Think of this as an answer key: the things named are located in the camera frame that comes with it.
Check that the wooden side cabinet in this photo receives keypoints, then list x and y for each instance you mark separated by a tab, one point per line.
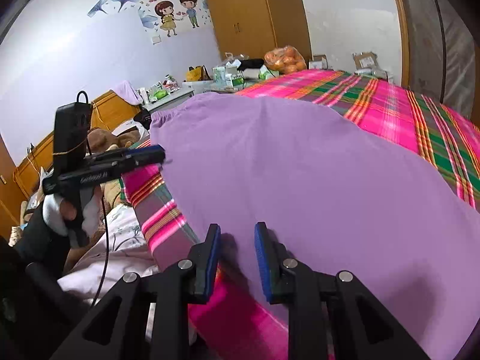
9	187

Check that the yellow bag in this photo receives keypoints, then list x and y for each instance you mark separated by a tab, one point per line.
198	74

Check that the bag of oranges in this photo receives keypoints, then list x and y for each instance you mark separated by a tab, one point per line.
285	60

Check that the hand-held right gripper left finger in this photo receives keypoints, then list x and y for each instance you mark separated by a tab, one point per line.
212	262

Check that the pink green plaid blanket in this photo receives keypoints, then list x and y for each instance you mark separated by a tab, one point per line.
375	101

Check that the wooden headboard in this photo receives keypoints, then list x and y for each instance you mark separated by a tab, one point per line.
112	110

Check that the white wall switch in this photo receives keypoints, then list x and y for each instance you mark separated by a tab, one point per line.
156	39

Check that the brown cardboard box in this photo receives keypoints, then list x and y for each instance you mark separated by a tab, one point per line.
365	61

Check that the purple fleece pants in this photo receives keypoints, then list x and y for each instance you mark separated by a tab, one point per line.
300	176

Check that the person's left hand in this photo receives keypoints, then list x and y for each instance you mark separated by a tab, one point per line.
52	213

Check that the person's left forearm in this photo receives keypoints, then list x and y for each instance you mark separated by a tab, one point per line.
37	243

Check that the cartoon couple wall sticker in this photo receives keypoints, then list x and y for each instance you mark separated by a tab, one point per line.
168	11

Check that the grey drawer cabinet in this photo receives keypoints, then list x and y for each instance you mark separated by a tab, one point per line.
176	97

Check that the green tissue pack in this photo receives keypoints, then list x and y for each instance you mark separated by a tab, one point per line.
268	73

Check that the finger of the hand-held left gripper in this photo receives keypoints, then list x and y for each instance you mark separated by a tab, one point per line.
144	157

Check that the plastic doorway curtain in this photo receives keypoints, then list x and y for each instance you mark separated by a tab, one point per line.
431	45

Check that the black cloth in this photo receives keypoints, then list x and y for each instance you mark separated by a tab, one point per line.
251	64

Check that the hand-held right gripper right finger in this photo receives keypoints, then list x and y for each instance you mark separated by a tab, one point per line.
262	266

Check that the brown plush blanket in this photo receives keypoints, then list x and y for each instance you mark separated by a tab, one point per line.
108	140

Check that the white cardboard box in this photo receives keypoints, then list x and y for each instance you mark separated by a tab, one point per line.
318	62

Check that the wooden wardrobe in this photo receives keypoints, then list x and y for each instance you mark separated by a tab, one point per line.
255	18

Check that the purple towel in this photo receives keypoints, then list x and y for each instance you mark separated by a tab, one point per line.
125	93

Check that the floral duvet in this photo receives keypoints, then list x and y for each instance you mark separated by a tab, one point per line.
123	232

